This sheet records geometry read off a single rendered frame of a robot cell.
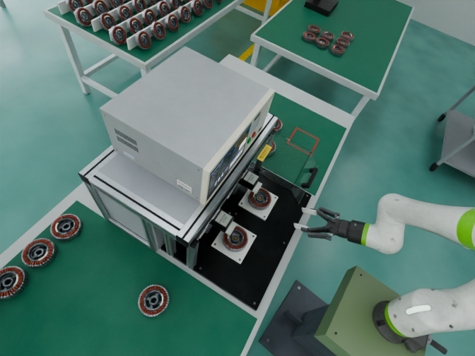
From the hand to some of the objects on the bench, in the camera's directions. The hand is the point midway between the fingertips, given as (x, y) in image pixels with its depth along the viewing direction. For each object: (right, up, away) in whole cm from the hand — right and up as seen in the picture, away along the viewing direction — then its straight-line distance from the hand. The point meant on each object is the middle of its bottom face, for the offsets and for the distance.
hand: (302, 218), depth 126 cm
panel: (-48, +11, +7) cm, 50 cm away
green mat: (-14, +53, +43) cm, 70 cm away
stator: (-20, +8, +8) cm, 23 cm away
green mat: (-78, -36, -26) cm, 89 cm away
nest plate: (-32, -10, -4) cm, 34 cm away
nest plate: (-20, +7, +9) cm, 23 cm away
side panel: (-76, -5, -7) cm, 77 cm away
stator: (-32, -9, -5) cm, 33 cm away
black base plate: (-28, -2, +5) cm, 28 cm away
